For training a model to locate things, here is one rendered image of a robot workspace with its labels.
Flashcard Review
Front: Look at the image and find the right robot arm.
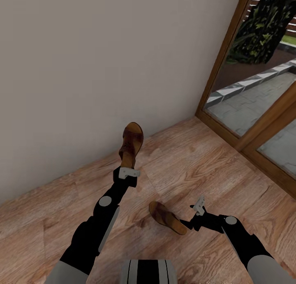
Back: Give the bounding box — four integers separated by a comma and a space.
181, 196, 296, 284

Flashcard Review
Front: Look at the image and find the robot trunk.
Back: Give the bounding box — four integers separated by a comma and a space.
119, 260, 178, 284

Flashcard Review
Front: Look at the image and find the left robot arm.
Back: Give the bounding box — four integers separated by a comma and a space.
44, 166, 141, 284

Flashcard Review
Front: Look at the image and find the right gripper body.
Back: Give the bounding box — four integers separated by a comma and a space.
191, 206, 212, 231

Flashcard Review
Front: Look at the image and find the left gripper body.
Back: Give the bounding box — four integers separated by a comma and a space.
112, 171, 138, 192

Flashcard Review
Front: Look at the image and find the sandal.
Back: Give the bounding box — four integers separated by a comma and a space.
119, 122, 143, 169
149, 201, 187, 235

